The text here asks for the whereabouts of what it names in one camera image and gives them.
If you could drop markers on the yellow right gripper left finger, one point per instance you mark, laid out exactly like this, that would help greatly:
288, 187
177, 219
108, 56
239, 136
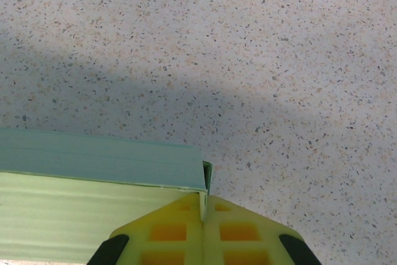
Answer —
167, 234

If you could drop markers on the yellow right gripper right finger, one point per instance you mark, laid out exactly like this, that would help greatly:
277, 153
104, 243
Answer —
245, 237

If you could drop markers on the light green paper box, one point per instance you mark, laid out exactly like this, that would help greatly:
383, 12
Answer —
77, 209

